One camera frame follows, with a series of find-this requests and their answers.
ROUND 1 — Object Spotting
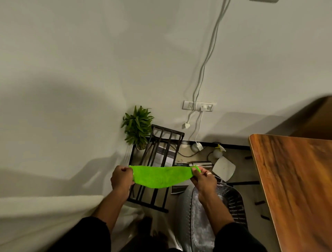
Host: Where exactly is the brown wooden table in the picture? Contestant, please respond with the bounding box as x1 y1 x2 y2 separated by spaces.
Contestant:
248 134 332 252

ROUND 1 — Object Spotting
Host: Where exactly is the person's left hand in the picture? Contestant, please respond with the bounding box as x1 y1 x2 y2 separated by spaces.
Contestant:
111 165 135 194

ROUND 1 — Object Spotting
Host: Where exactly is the brown wooden cabinet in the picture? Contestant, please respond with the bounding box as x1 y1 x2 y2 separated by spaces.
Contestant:
267 96 332 141

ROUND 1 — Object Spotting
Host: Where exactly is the steel cylindrical bottle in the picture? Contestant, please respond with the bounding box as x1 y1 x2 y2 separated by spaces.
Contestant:
188 161 213 168

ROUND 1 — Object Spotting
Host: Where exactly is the white hanging plug cable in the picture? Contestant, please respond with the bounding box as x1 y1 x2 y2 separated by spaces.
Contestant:
183 110 195 129

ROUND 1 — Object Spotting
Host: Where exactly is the white charger adapter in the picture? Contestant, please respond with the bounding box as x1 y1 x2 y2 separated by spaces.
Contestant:
195 112 204 151

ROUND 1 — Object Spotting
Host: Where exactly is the black metal rack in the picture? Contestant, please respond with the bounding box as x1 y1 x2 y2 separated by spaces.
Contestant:
127 124 185 214

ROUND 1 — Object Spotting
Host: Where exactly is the grey printed booklet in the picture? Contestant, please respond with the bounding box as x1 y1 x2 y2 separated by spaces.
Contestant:
155 144 180 167

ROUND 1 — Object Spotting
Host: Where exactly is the green potted plant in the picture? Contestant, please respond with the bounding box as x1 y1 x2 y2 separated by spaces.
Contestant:
121 105 155 151

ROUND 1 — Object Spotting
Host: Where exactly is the dark printed paper sheet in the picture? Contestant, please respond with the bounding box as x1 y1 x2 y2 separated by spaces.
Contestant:
171 185 189 195

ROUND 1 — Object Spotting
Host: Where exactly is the white wall socket panel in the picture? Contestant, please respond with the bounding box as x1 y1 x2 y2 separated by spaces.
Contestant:
182 100 216 112

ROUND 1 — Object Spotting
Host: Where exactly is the person's right hand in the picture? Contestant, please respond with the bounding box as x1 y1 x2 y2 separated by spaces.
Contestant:
190 166 218 198

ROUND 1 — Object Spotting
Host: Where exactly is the white spray bottle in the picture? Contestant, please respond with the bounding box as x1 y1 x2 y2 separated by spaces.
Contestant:
212 144 227 159

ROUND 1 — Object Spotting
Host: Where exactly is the bright green microfibre cloth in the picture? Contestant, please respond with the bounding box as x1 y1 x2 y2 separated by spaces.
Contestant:
129 165 202 188

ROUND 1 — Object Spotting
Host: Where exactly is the person's left forearm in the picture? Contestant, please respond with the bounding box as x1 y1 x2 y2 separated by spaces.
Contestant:
91 188 130 234

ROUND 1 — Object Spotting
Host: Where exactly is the grey plastic laundry basket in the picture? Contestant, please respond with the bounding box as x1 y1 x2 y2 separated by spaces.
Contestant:
174 181 248 252

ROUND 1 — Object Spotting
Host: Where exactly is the person's right forearm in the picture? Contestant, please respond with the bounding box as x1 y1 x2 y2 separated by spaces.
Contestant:
197 192 235 235

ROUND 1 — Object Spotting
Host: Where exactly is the long white wall cable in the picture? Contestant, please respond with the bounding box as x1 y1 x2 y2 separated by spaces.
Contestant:
192 0 232 104

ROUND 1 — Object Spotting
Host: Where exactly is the white square flat device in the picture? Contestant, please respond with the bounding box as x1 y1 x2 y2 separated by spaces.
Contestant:
212 156 236 182

